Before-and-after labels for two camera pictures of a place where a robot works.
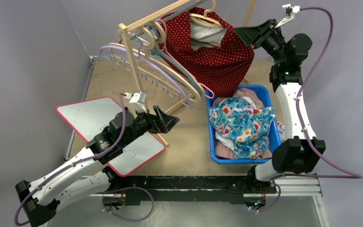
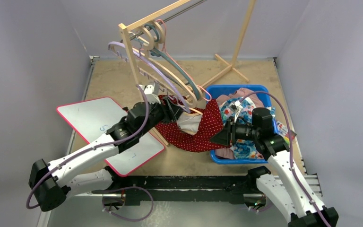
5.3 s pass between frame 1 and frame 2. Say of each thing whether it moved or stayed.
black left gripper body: moved
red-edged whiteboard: stayed
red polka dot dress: moved
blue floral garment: stayed
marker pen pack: stayed
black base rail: stayed
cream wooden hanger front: moved
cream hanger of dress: moved
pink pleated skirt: stayed
